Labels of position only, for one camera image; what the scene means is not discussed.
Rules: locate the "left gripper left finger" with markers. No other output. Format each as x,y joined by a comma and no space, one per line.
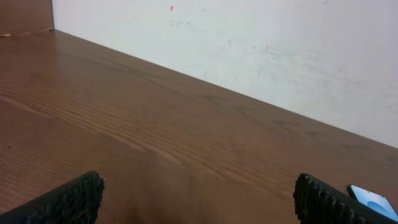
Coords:
76,201

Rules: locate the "blue Galaxy smartphone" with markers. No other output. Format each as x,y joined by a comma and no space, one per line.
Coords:
373,201

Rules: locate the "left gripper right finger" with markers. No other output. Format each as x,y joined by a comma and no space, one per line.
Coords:
319,203

